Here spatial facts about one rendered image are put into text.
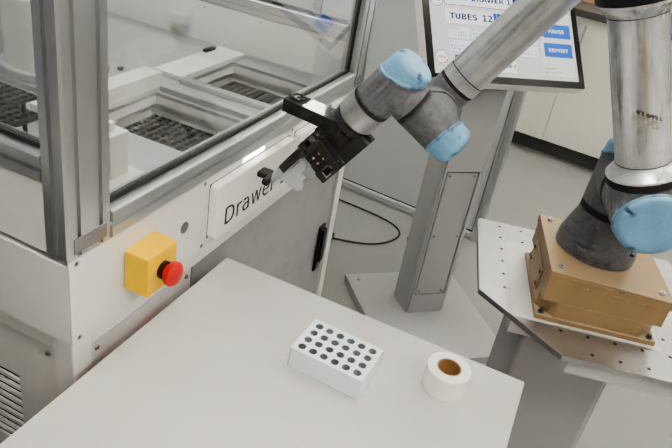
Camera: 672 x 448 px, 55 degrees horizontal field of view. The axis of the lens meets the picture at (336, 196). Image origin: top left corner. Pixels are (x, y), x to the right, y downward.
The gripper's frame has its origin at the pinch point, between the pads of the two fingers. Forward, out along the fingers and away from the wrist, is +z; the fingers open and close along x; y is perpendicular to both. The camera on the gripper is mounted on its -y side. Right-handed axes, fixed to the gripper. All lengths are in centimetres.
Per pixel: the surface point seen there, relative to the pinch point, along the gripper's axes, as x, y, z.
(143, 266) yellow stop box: -36.6, -0.5, 2.6
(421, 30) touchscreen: 77, -8, -13
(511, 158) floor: 276, 69, 64
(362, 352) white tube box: -23.5, 31.2, -7.4
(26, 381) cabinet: -46, 1, 31
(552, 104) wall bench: 295, 59, 30
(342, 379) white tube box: -29.3, 31.4, -6.0
